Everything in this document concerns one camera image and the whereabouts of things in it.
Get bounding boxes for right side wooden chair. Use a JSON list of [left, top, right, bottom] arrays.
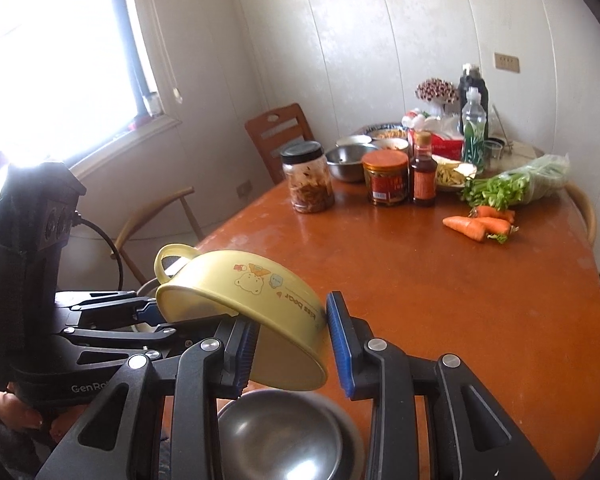
[[565, 181, 597, 247]]

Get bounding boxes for red snack package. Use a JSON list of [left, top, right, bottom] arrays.
[[431, 133, 464, 160]]

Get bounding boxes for black cable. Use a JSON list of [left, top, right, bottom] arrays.
[[71, 212, 126, 291]]

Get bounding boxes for clear jar black lid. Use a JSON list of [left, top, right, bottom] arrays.
[[280, 141, 335, 214]]

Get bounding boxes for clear bottle green contents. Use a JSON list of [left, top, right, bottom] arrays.
[[462, 87, 486, 174]]

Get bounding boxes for orange carrot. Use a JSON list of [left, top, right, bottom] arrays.
[[442, 216, 486, 243], [472, 206, 518, 243]]

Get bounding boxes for plate of yellow food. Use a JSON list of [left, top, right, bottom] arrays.
[[432, 155, 477, 192]]

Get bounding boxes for patterned ceramic dish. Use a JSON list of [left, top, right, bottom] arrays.
[[361, 122, 407, 140]]

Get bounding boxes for small clear glass cup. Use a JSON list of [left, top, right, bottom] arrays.
[[483, 139, 504, 171]]

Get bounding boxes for wall power socket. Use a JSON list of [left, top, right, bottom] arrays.
[[494, 52, 520, 74]]

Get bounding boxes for small stainless steel bowl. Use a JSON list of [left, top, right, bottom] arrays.
[[218, 389, 365, 479]]

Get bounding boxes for back orange carrot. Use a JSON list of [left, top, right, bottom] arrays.
[[472, 206, 518, 243]]

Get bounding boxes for brown sauce bottle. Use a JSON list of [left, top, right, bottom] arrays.
[[411, 131, 437, 207]]

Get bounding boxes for light curved wooden armchair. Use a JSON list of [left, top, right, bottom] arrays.
[[110, 186, 206, 286]]

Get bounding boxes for orange-lidded chili jar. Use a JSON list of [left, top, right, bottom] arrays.
[[362, 150, 408, 206]]

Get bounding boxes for dried flower bouquet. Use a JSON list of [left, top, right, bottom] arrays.
[[415, 78, 458, 105]]

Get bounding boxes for black thermos bottle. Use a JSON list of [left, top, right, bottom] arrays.
[[458, 63, 489, 113]]

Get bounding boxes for red-brown slatted wooden chair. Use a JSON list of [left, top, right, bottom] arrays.
[[244, 103, 314, 184]]

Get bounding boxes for bagged green celery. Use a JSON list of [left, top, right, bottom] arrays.
[[460, 155, 571, 211]]

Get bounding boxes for front orange carrot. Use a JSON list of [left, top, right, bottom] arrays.
[[442, 216, 486, 243]]

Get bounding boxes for low wall socket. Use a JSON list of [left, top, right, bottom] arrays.
[[236, 180, 252, 198]]

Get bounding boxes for background stainless steel bowl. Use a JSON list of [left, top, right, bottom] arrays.
[[326, 144, 378, 183]]

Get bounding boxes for yellow handled enamel bowl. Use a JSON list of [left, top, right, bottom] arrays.
[[154, 244, 328, 391]]

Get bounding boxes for person's left hand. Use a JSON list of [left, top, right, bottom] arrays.
[[0, 391, 87, 443]]

